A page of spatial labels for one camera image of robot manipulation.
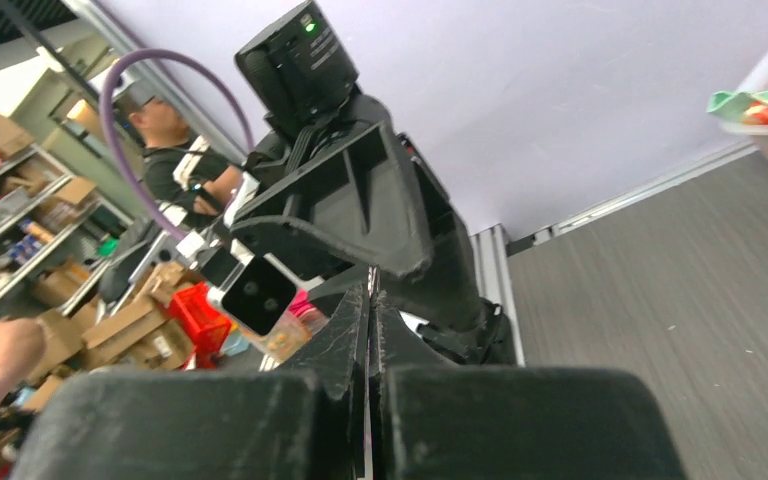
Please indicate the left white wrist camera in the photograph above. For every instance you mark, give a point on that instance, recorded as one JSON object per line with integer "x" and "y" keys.
{"x": 246, "y": 287}

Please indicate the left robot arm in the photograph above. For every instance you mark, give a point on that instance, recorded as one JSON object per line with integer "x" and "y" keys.
{"x": 298, "y": 67}

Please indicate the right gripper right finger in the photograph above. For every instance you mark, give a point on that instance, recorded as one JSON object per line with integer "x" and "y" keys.
{"x": 391, "y": 343}

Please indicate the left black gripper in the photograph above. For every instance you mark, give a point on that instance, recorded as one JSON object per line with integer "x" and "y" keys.
{"x": 347, "y": 191}

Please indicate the person in black shirt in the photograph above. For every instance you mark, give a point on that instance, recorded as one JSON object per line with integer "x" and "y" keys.
{"x": 181, "y": 171}

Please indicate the colourful patterned cloth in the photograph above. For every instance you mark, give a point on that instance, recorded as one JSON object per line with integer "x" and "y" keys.
{"x": 741, "y": 112}

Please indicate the metal keyring holder plate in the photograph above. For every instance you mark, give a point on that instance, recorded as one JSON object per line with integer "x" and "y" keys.
{"x": 368, "y": 441}

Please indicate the metal storage shelf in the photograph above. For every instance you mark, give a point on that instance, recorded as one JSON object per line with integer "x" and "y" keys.
{"x": 54, "y": 227}

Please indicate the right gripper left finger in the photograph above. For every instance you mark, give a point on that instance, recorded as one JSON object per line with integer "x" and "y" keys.
{"x": 329, "y": 443}

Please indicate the red plastic crate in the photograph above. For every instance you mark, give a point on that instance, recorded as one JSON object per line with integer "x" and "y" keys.
{"x": 207, "y": 328}

